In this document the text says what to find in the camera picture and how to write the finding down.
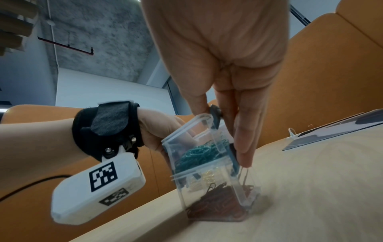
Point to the person's left hand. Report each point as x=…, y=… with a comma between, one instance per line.
x=155, y=127

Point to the person's right hand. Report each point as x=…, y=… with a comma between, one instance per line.
x=215, y=35

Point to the transparent box with blue latches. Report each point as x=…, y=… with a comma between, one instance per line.
x=196, y=184
x=191, y=196
x=185, y=132

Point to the sorted heap of green clips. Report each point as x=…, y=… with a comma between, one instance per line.
x=197, y=153

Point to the sorted heap of gold clips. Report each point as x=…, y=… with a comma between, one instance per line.
x=209, y=176

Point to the sorted heap of red clips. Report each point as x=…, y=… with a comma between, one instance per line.
x=218, y=203

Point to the white left marker band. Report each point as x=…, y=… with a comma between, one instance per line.
x=119, y=103

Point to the dark red ceiling pipe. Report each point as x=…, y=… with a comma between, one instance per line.
x=65, y=45

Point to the white ceiling conduit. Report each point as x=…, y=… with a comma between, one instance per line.
x=53, y=35

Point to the blue patterned desk mat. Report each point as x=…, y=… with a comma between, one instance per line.
x=329, y=134

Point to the wooden ceiling slats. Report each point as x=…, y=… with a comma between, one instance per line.
x=15, y=23

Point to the black ceiling rail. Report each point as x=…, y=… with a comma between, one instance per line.
x=299, y=15

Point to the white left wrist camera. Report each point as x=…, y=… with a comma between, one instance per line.
x=74, y=201

